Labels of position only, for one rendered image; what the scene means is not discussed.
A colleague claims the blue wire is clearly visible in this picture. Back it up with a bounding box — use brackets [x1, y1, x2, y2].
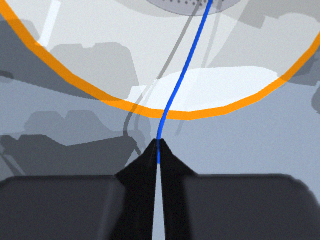
[156, 0, 213, 164]

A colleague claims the orange painted ring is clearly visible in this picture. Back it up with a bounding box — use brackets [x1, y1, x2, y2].
[0, 0, 320, 120]

